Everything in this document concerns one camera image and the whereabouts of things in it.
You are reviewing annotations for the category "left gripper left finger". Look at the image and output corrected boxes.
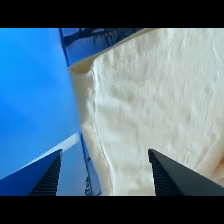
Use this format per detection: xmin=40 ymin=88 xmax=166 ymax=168
xmin=0 ymin=148 xmax=64 ymax=197

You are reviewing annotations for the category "beige shirt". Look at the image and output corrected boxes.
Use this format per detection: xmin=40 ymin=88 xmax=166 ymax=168
xmin=68 ymin=28 xmax=224 ymax=197

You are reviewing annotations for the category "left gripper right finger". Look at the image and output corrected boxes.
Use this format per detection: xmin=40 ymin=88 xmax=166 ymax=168
xmin=147 ymin=148 xmax=224 ymax=197

